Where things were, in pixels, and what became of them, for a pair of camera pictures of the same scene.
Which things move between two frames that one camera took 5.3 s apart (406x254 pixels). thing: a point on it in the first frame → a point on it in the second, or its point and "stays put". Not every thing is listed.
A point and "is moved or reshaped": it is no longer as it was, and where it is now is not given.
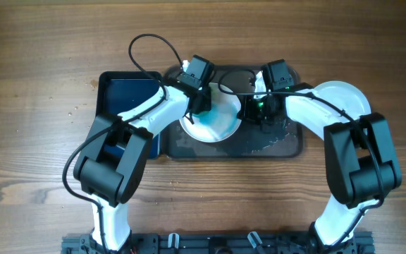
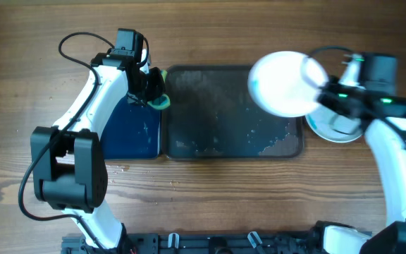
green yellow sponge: [201, 113] is moved or reshaped
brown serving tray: [250, 140] stays put
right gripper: [254, 113] → [328, 94]
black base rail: [220, 243] stays put
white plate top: [218, 124] is moved or reshaped
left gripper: [207, 98] → [158, 89]
